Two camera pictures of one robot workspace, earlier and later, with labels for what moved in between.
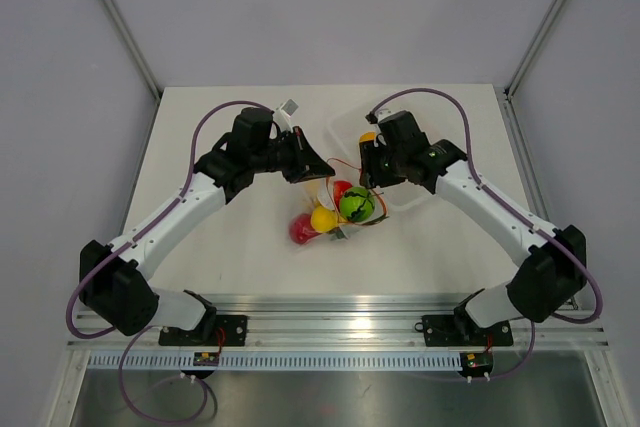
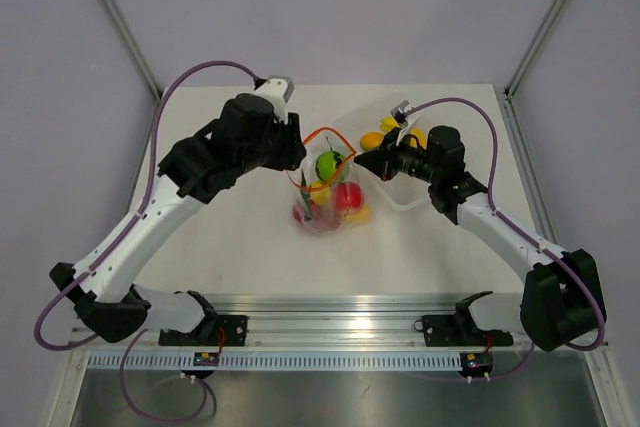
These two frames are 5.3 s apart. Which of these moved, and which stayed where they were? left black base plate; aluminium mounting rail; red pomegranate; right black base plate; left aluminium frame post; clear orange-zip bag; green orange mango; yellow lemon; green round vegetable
Moved: clear orange-zip bag; yellow lemon; green round vegetable; red pomegranate
Stayed: right black base plate; green orange mango; aluminium mounting rail; left black base plate; left aluminium frame post
